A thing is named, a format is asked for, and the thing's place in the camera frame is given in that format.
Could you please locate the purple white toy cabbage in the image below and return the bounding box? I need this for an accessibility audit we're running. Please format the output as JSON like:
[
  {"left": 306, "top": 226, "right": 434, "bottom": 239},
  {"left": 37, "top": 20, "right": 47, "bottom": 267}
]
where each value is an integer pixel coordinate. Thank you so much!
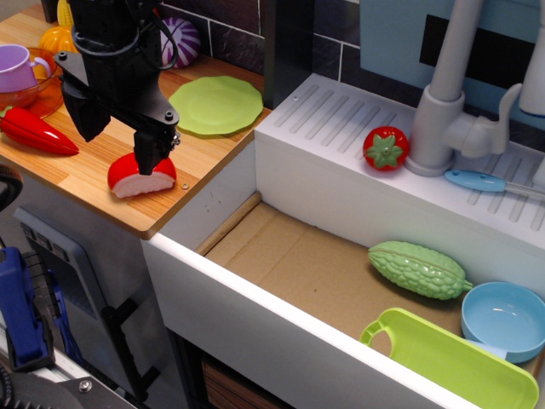
[{"left": 161, "top": 17, "right": 201, "bottom": 68}]

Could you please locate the light blue toy bowl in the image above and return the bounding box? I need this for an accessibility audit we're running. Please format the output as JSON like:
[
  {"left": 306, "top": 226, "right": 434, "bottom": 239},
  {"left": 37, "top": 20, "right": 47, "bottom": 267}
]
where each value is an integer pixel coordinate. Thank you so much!
[{"left": 461, "top": 282, "right": 544, "bottom": 364}]

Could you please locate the blue handled toy utensil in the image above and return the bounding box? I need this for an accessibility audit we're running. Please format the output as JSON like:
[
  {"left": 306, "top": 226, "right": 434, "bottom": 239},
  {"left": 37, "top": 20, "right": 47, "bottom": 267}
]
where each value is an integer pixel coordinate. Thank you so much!
[{"left": 444, "top": 170, "right": 544, "bottom": 200}]

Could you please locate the black oven door handle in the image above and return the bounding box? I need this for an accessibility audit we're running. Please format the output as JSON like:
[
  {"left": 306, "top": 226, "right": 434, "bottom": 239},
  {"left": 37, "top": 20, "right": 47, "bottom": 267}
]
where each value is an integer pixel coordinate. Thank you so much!
[{"left": 100, "top": 298, "right": 160, "bottom": 402}]

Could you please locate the red white toy sushi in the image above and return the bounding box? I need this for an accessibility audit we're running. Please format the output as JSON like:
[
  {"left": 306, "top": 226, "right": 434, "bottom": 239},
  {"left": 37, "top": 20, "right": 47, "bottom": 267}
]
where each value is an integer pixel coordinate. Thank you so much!
[{"left": 107, "top": 153, "right": 177, "bottom": 199}]

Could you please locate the orange transparent bowl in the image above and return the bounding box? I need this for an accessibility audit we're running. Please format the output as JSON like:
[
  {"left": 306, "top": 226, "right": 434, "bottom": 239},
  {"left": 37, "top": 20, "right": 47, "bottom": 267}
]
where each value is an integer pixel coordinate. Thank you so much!
[{"left": 1, "top": 48, "right": 63, "bottom": 118}]

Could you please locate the white toy sink basin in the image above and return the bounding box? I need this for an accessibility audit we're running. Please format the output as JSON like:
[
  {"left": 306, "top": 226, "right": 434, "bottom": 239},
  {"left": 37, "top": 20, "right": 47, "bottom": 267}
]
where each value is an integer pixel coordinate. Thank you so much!
[{"left": 142, "top": 75, "right": 544, "bottom": 408}]

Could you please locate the light green toy plate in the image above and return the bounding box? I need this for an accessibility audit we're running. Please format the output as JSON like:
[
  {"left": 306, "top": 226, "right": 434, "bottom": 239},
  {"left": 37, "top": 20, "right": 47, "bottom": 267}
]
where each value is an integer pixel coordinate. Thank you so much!
[{"left": 169, "top": 76, "right": 263, "bottom": 135}]

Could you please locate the red toy tomato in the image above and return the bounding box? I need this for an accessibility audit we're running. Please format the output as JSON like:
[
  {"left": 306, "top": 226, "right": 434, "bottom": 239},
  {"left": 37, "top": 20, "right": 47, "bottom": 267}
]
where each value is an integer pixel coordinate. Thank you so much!
[{"left": 363, "top": 126, "right": 410, "bottom": 171}]

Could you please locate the lime green toy tray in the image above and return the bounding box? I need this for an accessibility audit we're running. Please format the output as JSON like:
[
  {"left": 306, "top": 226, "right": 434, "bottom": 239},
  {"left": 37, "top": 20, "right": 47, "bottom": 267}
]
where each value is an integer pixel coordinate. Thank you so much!
[{"left": 359, "top": 308, "right": 539, "bottom": 408}]

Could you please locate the green toy bitter gourd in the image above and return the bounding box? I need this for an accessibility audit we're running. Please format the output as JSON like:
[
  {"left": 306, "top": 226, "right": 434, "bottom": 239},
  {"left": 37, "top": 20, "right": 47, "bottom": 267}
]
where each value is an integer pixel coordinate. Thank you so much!
[{"left": 368, "top": 241, "right": 473, "bottom": 300}]

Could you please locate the purple toy cup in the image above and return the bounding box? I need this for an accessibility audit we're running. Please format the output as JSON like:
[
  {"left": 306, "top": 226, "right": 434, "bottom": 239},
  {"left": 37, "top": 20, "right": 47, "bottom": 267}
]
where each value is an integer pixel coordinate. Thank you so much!
[{"left": 1, "top": 44, "right": 51, "bottom": 93}]

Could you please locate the grey toy faucet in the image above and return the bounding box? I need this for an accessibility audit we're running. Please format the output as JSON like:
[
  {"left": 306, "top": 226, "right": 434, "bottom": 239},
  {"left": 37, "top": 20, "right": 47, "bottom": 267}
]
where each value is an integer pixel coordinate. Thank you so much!
[{"left": 405, "top": 1, "right": 523, "bottom": 177}]

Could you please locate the orange toy pumpkin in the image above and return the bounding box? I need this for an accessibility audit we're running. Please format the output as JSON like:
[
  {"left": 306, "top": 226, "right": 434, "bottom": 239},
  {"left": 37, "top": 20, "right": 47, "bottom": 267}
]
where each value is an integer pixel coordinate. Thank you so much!
[{"left": 38, "top": 26, "right": 77, "bottom": 54}]

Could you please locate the blue clamp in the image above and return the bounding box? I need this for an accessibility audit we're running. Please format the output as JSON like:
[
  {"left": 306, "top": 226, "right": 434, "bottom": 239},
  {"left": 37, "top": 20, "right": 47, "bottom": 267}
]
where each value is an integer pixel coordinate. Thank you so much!
[{"left": 1, "top": 247, "right": 84, "bottom": 372}]

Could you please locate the yellow toy corn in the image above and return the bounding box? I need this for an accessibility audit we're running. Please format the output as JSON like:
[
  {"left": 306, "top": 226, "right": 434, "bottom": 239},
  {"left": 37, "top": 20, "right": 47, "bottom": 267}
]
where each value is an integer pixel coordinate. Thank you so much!
[{"left": 56, "top": 0, "right": 73, "bottom": 27}]

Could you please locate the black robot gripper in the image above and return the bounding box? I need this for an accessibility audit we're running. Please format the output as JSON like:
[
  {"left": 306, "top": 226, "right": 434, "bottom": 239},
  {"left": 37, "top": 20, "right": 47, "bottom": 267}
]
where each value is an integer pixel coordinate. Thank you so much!
[{"left": 55, "top": 1, "right": 179, "bottom": 176}]

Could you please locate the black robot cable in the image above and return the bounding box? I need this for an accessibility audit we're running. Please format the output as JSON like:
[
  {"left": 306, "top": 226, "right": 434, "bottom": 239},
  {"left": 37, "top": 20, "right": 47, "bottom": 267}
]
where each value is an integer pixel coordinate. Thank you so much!
[{"left": 127, "top": 0, "right": 180, "bottom": 72}]

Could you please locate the red toy chili pepper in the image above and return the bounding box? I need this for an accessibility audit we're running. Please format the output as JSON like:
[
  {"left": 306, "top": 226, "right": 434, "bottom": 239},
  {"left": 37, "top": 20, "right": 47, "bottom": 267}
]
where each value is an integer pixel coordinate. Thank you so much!
[{"left": 1, "top": 106, "right": 79, "bottom": 155}]

